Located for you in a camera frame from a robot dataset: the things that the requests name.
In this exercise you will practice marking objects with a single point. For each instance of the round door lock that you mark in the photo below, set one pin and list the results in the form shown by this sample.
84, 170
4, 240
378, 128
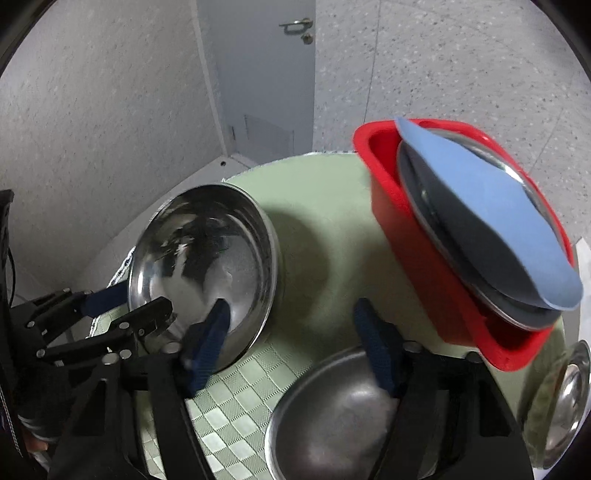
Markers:
307, 39

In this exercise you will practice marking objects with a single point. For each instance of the dark grey plate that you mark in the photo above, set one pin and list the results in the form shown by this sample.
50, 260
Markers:
457, 230

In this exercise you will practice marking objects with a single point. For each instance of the matte steel bowl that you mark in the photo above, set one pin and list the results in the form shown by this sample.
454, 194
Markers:
330, 415

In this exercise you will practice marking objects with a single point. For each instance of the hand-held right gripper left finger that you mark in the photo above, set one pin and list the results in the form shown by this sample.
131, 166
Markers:
208, 344

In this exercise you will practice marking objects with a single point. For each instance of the blue plate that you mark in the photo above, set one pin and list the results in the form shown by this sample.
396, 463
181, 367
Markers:
498, 207

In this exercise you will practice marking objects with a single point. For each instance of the grey door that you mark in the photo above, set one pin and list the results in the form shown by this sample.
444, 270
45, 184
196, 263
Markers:
258, 78

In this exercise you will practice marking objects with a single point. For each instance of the door vent grille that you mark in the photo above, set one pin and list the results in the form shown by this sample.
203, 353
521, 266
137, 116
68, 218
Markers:
269, 134

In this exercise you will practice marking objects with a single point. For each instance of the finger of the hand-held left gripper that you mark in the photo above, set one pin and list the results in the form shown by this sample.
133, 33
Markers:
150, 318
104, 297

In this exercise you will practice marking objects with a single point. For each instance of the green checkered table mat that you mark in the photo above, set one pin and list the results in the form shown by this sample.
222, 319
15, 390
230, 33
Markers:
323, 240

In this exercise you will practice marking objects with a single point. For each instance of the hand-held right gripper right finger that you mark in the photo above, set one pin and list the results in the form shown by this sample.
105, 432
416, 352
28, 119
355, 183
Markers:
376, 350

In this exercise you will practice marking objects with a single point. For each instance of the steel plate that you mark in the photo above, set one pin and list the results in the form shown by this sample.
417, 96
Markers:
531, 184

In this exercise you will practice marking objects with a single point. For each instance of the red plastic dish basket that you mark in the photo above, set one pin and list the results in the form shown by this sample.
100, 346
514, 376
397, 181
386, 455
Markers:
415, 249

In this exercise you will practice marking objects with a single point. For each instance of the small shiny steel bowl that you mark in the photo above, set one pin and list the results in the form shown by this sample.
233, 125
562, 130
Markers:
561, 406

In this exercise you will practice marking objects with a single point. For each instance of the large shiny steel bowl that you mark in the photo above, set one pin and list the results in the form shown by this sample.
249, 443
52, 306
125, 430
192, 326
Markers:
207, 258

